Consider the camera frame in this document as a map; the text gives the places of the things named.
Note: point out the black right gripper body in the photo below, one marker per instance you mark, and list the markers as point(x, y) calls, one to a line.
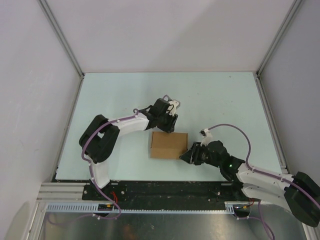
point(205, 157)

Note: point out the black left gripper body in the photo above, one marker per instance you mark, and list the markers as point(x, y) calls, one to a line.
point(166, 121)

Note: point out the brown cardboard box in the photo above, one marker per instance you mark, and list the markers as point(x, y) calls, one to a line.
point(168, 145)

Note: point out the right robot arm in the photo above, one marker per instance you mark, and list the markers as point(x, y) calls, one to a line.
point(299, 194)

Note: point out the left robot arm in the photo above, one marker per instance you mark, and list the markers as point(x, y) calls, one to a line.
point(100, 137)

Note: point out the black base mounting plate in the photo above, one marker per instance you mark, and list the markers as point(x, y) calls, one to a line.
point(124, 190)

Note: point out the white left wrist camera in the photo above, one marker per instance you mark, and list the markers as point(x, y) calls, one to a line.
point(173, 106)

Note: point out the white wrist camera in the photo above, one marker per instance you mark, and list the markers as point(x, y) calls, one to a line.
point(173, 106)
point(207, 137)

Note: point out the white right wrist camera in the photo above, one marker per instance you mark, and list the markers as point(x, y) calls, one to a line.
point(207, 137)

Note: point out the grey slotted cable duct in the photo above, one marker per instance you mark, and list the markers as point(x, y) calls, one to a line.
point(227, 207)

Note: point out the aluminium frame rail left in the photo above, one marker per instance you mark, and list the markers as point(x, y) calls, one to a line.
point(52, 20)

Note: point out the aluminium frame rail right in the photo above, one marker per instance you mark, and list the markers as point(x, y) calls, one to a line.
point(280, 34)

